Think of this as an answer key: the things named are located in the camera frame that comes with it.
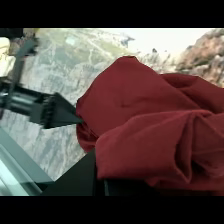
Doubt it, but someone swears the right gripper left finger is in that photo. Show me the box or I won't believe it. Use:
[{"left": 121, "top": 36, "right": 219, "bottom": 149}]
[{"left": 40, "top": 148, "right": 98, "bottom": 197}]

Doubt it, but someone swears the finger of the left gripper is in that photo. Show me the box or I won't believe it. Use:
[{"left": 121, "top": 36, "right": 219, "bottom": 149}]
[{"left": 41, "top": 92, "right": 85, "bottom": 131}]

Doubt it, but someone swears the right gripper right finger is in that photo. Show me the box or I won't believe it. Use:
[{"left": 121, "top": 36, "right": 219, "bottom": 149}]
[{"left": 104, "top": 178, "right": 161, "bottom": 197}]

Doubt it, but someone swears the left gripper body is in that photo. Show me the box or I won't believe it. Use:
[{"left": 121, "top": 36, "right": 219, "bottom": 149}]
[{"left": 0, "top": 82, "right": 52, "bottom": 126}]

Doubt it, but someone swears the red garment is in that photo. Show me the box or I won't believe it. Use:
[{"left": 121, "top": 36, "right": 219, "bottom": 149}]
[{"left": 75, "top": 55, "right": 224, "bottom": 193}]

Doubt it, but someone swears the silver frame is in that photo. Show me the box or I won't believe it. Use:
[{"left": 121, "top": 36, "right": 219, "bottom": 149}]
[{"left": 0, "top": 146, "right": 42, "bottom": 197}]

